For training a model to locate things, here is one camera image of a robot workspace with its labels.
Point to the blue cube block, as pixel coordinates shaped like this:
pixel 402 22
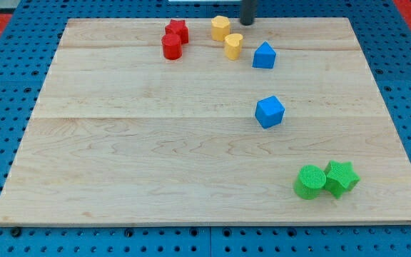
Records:
pixel 269 112

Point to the red star block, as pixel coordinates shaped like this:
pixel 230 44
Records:
pixel 178 27

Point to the yellow heart block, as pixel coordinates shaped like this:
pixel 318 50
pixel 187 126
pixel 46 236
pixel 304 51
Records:
pixel 233 45

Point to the green cylinder block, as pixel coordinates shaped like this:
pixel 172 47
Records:
pixel 309 182

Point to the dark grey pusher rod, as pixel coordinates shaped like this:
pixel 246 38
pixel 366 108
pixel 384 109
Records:
pixel 248 9

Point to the yellow hexagon block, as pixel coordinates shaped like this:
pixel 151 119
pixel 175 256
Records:
pixel 220 28

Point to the blue triangular prism block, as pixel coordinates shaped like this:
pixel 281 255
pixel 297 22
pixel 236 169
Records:
pixel 264 56

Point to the light wooden board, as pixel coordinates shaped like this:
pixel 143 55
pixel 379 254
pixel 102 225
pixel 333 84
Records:
pixel 122 137

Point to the green star block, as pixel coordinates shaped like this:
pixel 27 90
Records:
pixel 340 178

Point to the red cylinder block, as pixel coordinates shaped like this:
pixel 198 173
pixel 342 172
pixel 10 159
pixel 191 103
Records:
pixel 172 46

